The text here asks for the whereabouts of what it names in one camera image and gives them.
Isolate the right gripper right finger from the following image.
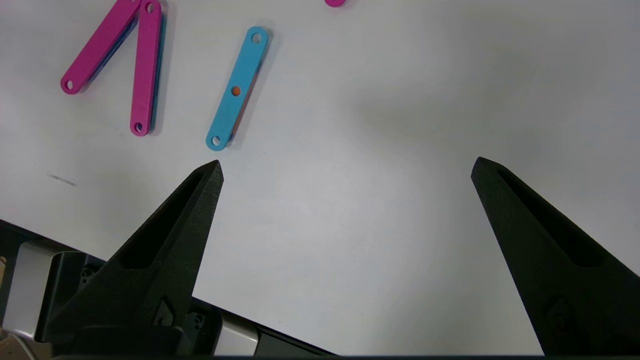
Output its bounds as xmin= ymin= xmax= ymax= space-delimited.
xmin=471 ymin=157 xmax=640 ymax=357

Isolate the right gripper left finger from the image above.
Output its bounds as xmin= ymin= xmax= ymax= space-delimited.
xmin=45 ymin=160 xmax=224 ymax=357

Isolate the grey robot base chassis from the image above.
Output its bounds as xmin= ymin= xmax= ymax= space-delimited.
xmin=0 ymin=220 xmax=341 ymax=357

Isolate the long blue bar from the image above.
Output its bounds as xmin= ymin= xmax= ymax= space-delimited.
xmin=205 ymin=26 xmax=270 ymax=151

